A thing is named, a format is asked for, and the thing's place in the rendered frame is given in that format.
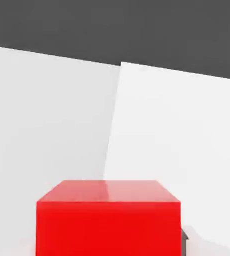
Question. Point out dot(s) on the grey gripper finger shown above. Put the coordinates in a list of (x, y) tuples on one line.
[(195, 243)]

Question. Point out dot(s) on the small red cube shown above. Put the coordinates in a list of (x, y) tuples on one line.
[(108, 224)]

